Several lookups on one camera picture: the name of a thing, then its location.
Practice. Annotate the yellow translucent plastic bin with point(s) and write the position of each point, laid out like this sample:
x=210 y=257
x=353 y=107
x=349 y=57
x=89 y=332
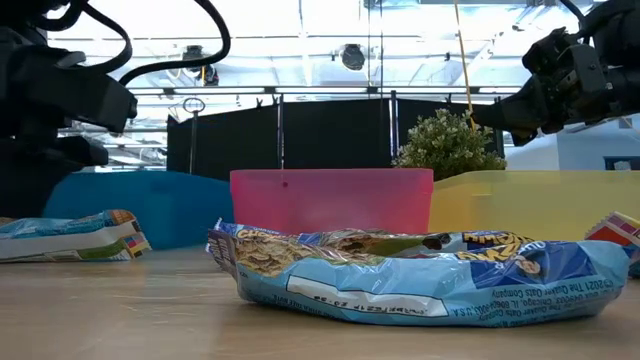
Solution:
x=530 y=205

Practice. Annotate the small green potted plant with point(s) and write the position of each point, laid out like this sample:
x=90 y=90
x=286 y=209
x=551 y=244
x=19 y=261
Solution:
x=447 y=145

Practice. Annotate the gold wrapper granola bar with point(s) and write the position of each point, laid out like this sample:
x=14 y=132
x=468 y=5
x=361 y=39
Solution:
x=65 y=235

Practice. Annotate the grey horizontal metal rail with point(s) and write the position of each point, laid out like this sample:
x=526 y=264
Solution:
x=320 y=90

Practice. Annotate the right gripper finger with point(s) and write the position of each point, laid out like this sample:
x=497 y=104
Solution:
x=525 y=136
x=520 y=110

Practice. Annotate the blue plastic bin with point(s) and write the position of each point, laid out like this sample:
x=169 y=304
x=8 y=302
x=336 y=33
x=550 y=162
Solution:
x=175 y=205

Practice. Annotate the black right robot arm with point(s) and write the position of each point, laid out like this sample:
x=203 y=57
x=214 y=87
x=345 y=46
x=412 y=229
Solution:
x=615 y=25

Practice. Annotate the black partition panel screen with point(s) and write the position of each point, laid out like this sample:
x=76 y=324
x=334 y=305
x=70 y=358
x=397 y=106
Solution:
x=335 y=135

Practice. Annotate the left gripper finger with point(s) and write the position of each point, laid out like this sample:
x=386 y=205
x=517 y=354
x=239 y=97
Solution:
x=25 y=195
x=60 y=152

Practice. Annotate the red translucent plastic bin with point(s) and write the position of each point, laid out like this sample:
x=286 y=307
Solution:
x=330 y=200

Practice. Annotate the red wrapper granola bar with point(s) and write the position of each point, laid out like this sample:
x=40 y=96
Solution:
x=617 y=232

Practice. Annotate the blue wrapper granola bar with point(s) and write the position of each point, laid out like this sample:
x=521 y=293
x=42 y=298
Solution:
x=400 y=285

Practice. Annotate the black ceiling spotlight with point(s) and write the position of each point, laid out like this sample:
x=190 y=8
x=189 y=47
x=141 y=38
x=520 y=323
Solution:
x=353 y=57
x=197 y=62

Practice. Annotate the dark computer monitor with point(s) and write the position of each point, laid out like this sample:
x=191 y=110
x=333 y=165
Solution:
x=622 y=163

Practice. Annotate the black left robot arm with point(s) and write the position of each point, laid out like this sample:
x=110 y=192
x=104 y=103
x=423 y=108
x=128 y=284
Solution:
x=20 y=15

